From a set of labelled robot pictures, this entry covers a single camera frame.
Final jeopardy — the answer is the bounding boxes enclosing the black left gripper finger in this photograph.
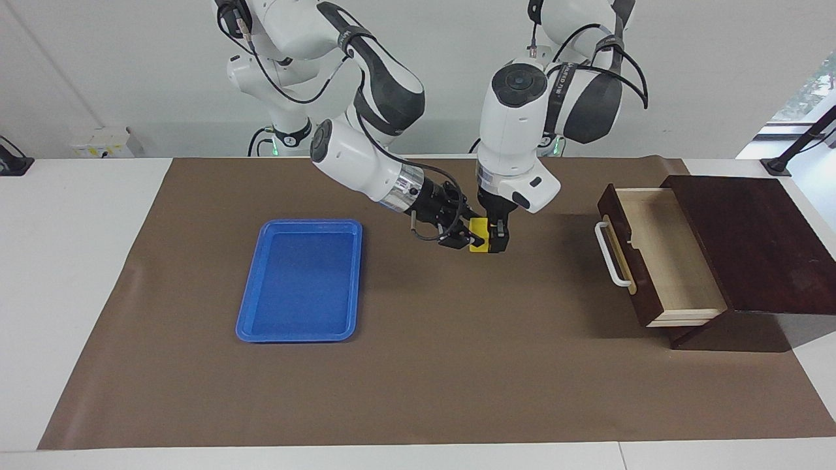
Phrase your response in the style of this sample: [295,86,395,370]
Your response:
[487,217,511,255]

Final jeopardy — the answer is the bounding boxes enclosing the yellow block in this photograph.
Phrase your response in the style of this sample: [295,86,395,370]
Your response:
[468,217,492,254]

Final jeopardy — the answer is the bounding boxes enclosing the wooden drawer with white handle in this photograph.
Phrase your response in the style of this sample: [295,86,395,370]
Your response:
[594,183,730,328]

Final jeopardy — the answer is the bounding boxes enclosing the brown table mat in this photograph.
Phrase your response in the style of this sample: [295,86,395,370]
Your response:
[37,155,836,451]

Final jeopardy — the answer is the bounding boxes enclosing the blue plastic tray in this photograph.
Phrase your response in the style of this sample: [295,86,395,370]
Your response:
[235,218,364,344]

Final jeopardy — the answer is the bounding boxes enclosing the dark wooden cabinet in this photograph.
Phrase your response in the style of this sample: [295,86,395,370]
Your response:
[660,174,836,353]

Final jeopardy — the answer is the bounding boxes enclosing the glass window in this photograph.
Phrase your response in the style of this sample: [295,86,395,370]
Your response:
[758,49,836,141]

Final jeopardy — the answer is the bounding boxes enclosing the black table clamp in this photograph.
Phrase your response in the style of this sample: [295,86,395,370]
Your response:
[0,135,35,177]

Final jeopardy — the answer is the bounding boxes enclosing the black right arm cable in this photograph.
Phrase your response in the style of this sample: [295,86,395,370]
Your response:
[219,0,468,243]

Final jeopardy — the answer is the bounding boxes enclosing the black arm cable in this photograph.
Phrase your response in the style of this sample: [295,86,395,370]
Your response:
[528,0,649,110]
[219,0,468,243]

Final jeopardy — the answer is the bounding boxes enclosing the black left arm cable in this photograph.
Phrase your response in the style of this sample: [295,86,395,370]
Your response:
[528,0,649,110]

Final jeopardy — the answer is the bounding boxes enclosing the black desk mount stand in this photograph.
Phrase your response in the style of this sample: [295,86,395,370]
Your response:
[760,103,836,178]

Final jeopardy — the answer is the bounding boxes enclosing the white wall socket box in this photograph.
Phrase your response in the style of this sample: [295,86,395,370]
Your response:
[70,127,142,159]

